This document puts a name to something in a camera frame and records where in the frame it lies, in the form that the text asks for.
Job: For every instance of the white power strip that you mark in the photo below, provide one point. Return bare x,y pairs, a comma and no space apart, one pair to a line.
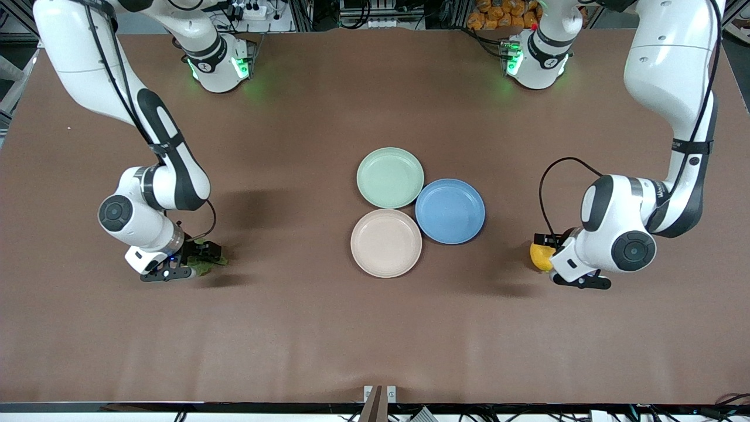
252,9

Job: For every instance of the mint green plate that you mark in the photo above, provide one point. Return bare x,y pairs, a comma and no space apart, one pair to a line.
390,177

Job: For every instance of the pale beige plate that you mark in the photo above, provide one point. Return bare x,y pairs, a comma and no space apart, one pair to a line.
386,243

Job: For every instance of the small white box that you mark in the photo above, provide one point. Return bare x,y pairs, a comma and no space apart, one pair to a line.
600,416

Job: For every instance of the grey ribbed block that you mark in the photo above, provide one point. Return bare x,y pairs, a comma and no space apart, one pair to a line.
423,416

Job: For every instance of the green lettuce leaf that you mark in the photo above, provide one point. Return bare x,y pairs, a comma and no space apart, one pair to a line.
206,269

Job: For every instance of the yellow lemon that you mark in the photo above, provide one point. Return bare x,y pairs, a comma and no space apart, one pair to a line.
540,258

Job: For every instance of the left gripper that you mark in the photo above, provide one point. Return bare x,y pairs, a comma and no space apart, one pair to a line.
551,240

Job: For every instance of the aluminium frame profile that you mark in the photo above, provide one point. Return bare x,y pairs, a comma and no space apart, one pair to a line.
739,9
17,82

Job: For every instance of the bag of orange items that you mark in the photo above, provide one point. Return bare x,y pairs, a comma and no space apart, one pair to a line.
498,14

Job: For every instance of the small metal bracket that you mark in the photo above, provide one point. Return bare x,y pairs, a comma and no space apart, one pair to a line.
367,392

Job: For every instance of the blue plate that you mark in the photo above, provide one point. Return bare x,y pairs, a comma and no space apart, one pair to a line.
450,211

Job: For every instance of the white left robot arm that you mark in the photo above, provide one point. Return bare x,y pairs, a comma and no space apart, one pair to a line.
668,58

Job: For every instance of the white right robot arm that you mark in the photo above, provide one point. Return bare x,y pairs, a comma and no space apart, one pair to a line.
76,58

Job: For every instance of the long white socket strip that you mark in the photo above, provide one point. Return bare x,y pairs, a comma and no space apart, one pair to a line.
387,23

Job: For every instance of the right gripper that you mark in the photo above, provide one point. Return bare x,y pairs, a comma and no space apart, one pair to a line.
195,250

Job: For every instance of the brown wedge bar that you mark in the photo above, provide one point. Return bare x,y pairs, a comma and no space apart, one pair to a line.
372,410

